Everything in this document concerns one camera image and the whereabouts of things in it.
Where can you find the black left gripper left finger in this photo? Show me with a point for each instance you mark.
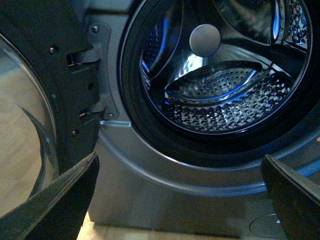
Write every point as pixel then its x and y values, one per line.
pixel 58 211

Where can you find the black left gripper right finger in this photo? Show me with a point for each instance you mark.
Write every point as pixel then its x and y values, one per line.
pixel 295 198

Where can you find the washing machine glass door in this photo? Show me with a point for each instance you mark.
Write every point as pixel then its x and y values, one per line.
pixel 49 95

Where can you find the grey front-load washing machine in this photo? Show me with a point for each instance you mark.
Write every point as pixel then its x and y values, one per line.
pixel 157 176

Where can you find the stainless steel washer drum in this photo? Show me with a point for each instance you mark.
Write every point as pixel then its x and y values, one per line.
pixel 217 67

